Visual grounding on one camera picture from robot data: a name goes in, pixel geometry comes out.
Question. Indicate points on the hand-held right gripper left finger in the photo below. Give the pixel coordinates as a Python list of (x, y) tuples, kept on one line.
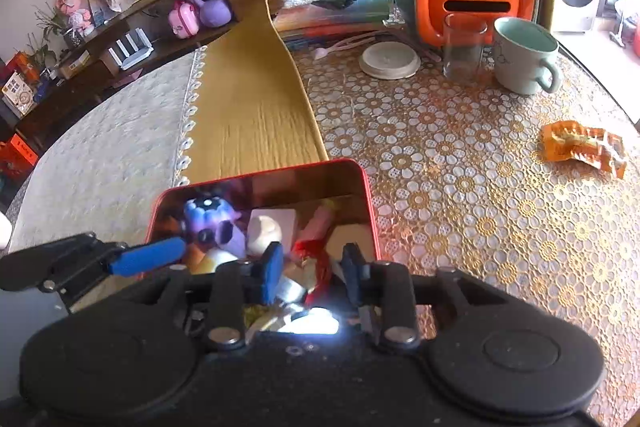
[(270, 274)]

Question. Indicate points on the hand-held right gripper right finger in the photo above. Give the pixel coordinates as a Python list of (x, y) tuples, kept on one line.
[(352, 272)]

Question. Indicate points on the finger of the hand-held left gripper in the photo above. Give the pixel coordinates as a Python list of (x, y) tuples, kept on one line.
[(150, 257)]

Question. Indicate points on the white ball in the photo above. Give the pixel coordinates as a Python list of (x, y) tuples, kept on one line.
[(262, 232)]

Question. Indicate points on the pink highlighter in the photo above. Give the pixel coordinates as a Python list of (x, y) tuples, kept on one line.
[(317, 224)]

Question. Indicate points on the purple toy figure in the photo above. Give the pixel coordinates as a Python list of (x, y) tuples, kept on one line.
[(210, 219)]

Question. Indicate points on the red tin box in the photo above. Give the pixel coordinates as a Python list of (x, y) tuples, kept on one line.
[(300, 184)]

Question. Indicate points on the cream quilted table cover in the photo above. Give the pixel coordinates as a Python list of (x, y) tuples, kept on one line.
[(100, 157)]

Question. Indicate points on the gold lace tablecloth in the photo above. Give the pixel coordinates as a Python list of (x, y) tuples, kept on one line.
[(450, 182)]

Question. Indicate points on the white thermos jug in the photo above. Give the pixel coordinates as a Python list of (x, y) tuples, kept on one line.
[(4, 232)]

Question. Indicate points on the orange flat box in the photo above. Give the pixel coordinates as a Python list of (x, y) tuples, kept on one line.
[(20, 152)]

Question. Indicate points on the yellow wood-grain mat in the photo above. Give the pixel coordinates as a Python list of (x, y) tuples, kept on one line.
[(250, 107)]

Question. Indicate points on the white router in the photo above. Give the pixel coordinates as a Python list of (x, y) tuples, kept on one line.
[(132, 54)]

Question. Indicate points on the white printed box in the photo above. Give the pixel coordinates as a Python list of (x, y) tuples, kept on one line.
[(17, 94)]

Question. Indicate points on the white round lid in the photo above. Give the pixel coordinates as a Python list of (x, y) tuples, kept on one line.
[(390, 59)]

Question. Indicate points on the pink spoon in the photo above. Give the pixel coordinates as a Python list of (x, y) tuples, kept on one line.
[(345, 43)]

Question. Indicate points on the small plant in vase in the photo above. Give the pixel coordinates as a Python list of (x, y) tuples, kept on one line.
[(70, 34)]

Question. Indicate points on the pink toy suitcase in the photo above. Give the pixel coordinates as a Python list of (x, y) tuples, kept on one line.
[(182, 22)]

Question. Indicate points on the clear glass tumbler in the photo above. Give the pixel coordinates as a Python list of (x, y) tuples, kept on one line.
[(465, 57)]

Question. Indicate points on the purple kettlebell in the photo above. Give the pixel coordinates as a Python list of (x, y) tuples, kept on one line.
[(212, 12)]

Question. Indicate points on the pink doll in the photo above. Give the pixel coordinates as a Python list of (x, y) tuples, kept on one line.
[(75, 14)]

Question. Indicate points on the stack of plastic folders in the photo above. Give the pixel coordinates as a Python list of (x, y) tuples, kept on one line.
[(340, 14)]

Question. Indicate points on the orange snack wrapper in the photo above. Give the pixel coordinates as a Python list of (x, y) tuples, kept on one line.
[(580, 144)]

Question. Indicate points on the pale green mug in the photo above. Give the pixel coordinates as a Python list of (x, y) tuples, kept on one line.
[(520, 67)]

